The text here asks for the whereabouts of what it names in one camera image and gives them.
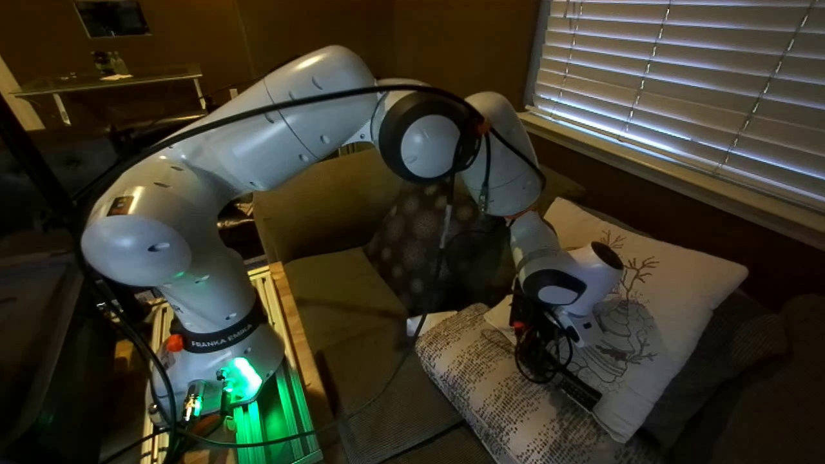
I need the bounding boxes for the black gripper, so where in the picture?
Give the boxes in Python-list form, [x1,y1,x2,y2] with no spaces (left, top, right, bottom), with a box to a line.
[512,292,572,370]

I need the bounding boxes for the black remote control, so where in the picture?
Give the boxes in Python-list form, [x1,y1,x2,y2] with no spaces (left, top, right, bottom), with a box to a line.
[558,374,601,410]

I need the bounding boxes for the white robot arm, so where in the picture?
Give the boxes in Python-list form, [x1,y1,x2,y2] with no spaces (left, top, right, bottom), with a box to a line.
[81,43,624,419]

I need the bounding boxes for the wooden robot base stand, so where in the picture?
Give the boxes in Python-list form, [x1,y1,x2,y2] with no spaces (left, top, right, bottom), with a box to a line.
[147,267,323,464]

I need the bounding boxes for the white shell print pillow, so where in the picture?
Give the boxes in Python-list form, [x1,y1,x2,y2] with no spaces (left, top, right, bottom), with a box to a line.
[512,197,748,442]

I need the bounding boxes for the dark floral pattern pillow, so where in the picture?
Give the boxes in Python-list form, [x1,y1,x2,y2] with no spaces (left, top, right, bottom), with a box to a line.
[365,186,513,315]

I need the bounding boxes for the wooden window sill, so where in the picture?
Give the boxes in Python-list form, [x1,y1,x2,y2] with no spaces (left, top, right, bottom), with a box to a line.
[521,110,825,249]

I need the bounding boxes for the olive green sofa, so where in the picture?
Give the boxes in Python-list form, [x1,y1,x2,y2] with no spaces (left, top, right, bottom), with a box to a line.
[253,146,825,464]

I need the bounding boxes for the white window blinds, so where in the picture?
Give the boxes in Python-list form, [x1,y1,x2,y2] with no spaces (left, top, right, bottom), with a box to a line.
[534,0,825,212]

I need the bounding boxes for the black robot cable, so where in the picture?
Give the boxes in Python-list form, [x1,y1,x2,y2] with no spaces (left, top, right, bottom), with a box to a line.
[73,83,580,464]

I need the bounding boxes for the white wall shelf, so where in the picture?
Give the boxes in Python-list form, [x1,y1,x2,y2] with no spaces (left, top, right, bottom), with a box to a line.
[15,69,206,125]

